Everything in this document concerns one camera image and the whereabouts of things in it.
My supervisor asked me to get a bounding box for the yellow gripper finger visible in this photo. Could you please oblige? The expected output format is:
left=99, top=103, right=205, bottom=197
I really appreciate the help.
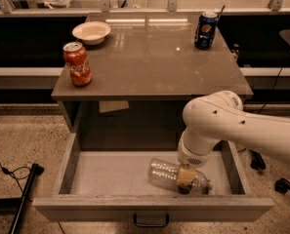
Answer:
left=177, top=165, right=196, bottom=194

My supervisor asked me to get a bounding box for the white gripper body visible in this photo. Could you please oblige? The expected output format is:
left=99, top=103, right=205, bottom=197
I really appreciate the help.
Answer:
left=178, top=136, right=211, bottom=168

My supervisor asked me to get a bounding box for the clear plastic water bottle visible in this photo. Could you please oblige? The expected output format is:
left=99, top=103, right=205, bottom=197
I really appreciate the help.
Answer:
left=147, top=158, right=213, bottom=194

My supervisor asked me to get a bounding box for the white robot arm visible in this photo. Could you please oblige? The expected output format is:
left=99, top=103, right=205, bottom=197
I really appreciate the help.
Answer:
left=178, top=91, right=290, bottom=167

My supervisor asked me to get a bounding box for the open grey drawer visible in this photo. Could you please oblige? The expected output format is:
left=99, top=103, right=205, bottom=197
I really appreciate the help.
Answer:
left=33, top=133, right=273, bottom=222

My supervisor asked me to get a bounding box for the grey cabinet with counter top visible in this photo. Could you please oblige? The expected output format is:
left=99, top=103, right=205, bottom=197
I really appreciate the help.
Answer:
left=52, top=12, right=253, bottom=151

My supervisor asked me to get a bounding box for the black stand leg right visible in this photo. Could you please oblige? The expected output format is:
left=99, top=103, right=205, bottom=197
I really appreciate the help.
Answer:
left=251, top=150, right=266, bottom=171

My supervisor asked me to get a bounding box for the black stand leg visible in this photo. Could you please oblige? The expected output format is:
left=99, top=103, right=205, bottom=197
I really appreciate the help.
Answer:
left=0, top=163, right=44, bottom=234
left=251, top=150, right=266, bottom=171

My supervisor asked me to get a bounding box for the black caster foot right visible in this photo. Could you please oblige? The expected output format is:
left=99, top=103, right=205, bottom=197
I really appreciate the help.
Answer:
left=274, top=178, right=290, bottom=194

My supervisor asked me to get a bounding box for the blue pepsi can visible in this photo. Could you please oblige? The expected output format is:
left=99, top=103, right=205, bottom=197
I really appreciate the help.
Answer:
left=194, top=12, right=219, bottom=50

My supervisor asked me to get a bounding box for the red coca-cola can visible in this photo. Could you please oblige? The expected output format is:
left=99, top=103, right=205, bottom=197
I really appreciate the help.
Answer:
left=62, top=42, right=92, bottom=87

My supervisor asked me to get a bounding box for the white bowl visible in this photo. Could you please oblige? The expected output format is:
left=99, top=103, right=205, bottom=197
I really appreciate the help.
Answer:
left=72, top=21, right=111, bottom=45

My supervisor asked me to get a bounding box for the black stand leg left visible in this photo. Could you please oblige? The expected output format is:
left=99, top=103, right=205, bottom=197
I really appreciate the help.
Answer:
left=0, top=163, right=44, bottom=234

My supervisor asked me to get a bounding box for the black drawer handle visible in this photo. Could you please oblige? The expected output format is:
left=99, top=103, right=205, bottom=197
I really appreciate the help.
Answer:
left=133, top=214, right=170, bottom=228

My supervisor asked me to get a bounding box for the black floor cable left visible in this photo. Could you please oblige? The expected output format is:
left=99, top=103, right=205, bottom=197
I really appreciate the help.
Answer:
left=0, top=149, right=33, bottom=203

